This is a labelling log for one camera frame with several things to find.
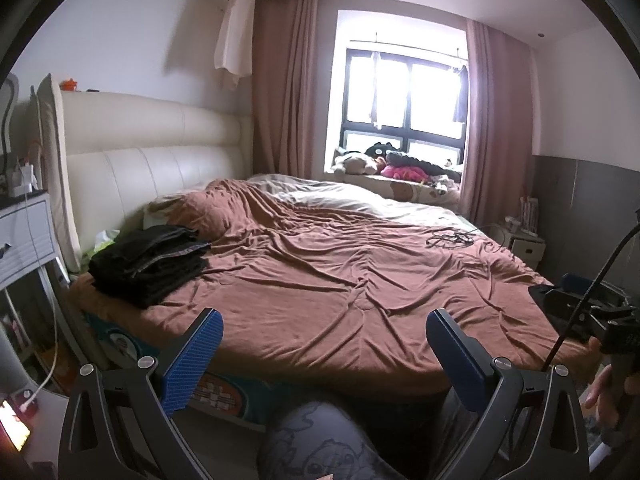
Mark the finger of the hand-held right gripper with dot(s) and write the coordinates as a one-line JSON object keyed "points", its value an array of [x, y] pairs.
{"points": [[570, 282]]}

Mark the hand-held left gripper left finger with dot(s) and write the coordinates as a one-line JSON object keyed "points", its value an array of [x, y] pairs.
{"points": [[195, 360]]}

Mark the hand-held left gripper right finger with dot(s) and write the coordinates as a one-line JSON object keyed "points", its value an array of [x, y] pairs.
{"points": [[457, 360]]}

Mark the person's right hand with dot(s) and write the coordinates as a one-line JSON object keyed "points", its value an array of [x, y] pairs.
{"points": [[597, 392]]}

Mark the dark cloth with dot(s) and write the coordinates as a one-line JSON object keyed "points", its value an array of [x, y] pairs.
{"points": [[542, 305]]}

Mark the printed blue bed sheet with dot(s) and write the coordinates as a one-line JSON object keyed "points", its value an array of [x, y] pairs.
{"points": [[225, 395]]}

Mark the small cream nightstand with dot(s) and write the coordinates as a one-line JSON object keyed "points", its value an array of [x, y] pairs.
{"points": [[522, 247]]}

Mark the upright books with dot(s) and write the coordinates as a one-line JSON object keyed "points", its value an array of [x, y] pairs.
{"points": [[530, 212]]}

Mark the stack of folded dark clothes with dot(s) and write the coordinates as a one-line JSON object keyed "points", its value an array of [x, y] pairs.
{"points": [[130, 275]]}

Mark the green tissue packet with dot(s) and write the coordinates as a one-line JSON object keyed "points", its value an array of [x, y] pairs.
{"points": [[106, 242]]}

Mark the person's left leg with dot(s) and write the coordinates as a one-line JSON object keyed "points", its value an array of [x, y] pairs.
{"points": [[320, 445]]}

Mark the brown blanket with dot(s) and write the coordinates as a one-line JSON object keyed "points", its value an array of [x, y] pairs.
{"points": [[325, 280]]}

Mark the brown curtain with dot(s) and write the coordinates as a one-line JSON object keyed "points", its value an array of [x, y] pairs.
{"points": [[290, 85], [495, 120]]}

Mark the lit phone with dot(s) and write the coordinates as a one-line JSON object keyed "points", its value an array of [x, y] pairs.
{"points": [[12, 422]]}

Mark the white pillow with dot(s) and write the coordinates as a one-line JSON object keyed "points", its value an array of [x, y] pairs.
{"points": [[350, 197]]}

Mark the pink plush toy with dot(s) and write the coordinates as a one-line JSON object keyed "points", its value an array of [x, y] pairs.
{"points": [[402, 172]]}

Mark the cream upholstered headboard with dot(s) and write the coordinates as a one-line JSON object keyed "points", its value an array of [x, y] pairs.
{"points": [[150, 160]]}

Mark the white dresser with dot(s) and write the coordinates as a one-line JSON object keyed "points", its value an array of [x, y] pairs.
{"points": [[25, 235]]}

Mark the dark hanging garment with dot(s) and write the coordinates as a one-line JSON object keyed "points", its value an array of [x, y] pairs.
{"points": [[460, 95]]}

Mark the black round plush toy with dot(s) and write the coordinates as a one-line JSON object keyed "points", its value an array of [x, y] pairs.
{"points": [[382, 150]]}

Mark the beige plush toy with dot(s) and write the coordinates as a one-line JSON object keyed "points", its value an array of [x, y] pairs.
{"points": [[352, 162]]}

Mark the black framed window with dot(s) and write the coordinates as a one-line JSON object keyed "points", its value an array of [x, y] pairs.
{"points": [[400, 100]]}

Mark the white hanging garment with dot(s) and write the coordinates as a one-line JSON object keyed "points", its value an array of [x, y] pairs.
{"points": [[376, 90]]}

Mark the small orange toy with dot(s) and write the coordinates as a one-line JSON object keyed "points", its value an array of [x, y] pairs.
{"points": [[70, 85]]}

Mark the grey framed mirror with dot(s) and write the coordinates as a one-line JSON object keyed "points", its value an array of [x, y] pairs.
{"points": [[9, 110]]}

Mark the white hanging cloth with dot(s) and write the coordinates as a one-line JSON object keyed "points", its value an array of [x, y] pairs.
{"points": [[232, 35]]}

